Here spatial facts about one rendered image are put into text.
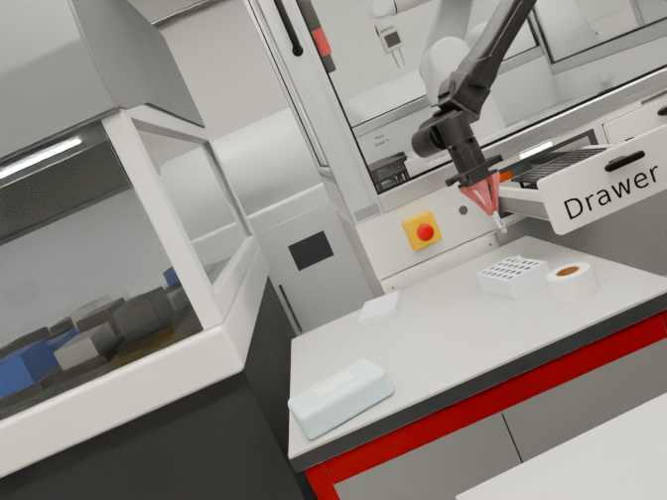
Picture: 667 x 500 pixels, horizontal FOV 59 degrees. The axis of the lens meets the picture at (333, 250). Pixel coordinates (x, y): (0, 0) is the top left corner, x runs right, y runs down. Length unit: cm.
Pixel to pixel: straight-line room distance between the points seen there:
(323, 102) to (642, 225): 84
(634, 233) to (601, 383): 72
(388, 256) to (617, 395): 65
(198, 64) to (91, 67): 348
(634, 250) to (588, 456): 104
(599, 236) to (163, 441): 113
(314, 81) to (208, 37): 333
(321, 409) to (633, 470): 44
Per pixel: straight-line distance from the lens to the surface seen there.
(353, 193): 141
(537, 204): 126
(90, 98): 122
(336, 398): 90
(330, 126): 141
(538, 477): 66
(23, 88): 126
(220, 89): 464
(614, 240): 162
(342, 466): 92
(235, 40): 470
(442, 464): 95
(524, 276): 111
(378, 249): 143
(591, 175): 119
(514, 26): 123
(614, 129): 158
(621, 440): 67
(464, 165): 115
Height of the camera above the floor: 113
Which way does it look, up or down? 9 degrees down
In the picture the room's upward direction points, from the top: 24 degrees counter-clockwise
